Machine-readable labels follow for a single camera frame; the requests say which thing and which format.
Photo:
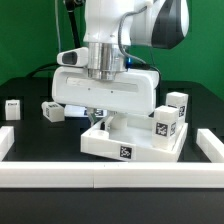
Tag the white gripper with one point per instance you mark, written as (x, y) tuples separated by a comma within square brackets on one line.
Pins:
[(132, 91)]

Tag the white square tabletop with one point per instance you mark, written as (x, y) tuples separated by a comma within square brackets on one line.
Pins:
[(129, 139)]

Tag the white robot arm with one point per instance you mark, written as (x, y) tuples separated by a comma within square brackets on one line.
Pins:
[(103, 74)]

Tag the white marker base sheet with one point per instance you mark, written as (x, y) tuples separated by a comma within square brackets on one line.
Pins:
[(77, 111)]

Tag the white U-shaped obstacle fence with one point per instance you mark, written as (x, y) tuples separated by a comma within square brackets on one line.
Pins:
[(104, 175)]

